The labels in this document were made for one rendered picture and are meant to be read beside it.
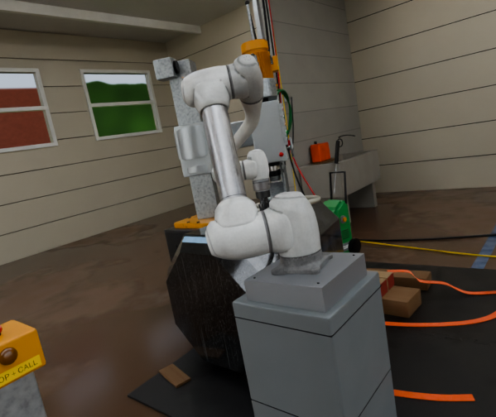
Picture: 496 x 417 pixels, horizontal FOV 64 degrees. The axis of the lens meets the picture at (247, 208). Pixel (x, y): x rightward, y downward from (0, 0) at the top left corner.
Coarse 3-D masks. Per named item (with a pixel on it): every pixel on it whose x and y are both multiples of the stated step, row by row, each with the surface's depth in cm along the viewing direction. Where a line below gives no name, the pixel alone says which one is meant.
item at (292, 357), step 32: (256, 320) 139; (288, 320) 129; (320, 320) 121; (352, 320) 130; (384, 320) 151; (256, 352) 143; (288, 352) 133; (320, 352) 124; (352, 352) 130; (384, 352) 150; (256, 384) 147; (288, 384) 136; (320, 384) 127; (352, 384) 129; (384, 384) 150; (256, 416) 152; (288, 416) 140; (320, 416) 131; (352, 416) 129; (384, 416) 149
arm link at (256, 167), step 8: (248, 152) 202; (256, 152) 199; (248, 160) 201; (256, 160) 199; (264, 160) 200; (248, 168) 199; (256, 168) 199; (264, 168) 200; (248, 176) 201; (256, 176) 200; (264, 176) 201
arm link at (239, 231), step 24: (216, 72) 151; (192, 96) 152; (216, 96) 149; (216, 120) 148; (216, 144) 146; (216, 168) 145; (240, 168) 148; (240, 192) 142; (216, 216) 139; (240, 216) 136; (264, 216) 137; (216, 240) 135; (240, 240) 134; (264, 240) 135
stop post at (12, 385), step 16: (0, 336) 76; (16, 336) 75; (32, 336) 77; (32, 352) 76; (0, 368) 72; (16, 368) 74; (32, 368) 76; (0, 384) 72; (16, 384) 76; (32, 384) 78; (0, 400) 74; (16, 400) 76; (32, 400) 78; (0, 416) 74; (16, 416) 76; (32, 416) 78
